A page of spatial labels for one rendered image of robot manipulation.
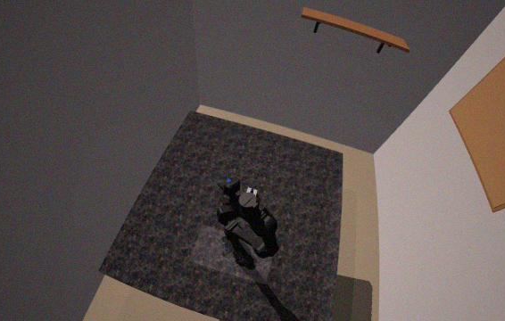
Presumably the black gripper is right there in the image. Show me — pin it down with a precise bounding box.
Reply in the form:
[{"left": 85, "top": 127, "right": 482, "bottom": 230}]
[{"left": 218, "top": 178, "right": 242, "bottom": 218}]

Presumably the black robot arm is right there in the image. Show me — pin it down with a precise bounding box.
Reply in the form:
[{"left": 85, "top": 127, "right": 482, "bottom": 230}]
[{"left": 217, "top": 193, "right": 280, "bottom": 259}]

